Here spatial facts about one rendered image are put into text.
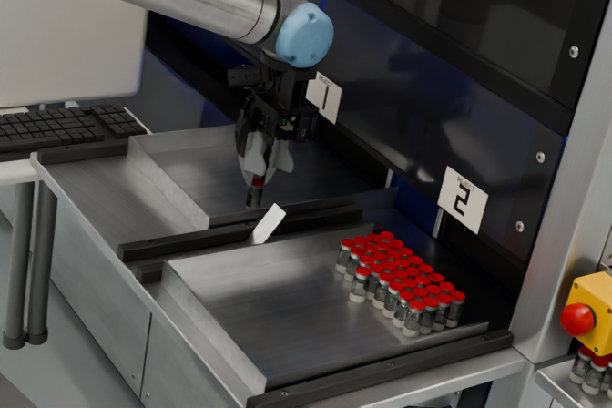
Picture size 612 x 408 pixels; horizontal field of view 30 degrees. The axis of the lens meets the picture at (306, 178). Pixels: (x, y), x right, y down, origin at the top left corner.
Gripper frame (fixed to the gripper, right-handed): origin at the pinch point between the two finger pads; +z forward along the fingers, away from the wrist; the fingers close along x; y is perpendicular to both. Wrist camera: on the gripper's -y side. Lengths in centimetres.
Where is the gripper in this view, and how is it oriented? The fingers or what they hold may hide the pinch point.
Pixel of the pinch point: (255, 174)
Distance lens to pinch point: 169.1
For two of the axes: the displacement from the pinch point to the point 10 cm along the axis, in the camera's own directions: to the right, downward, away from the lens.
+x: 8.2, -1.1, 5.6
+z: -1.9, 8.8, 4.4
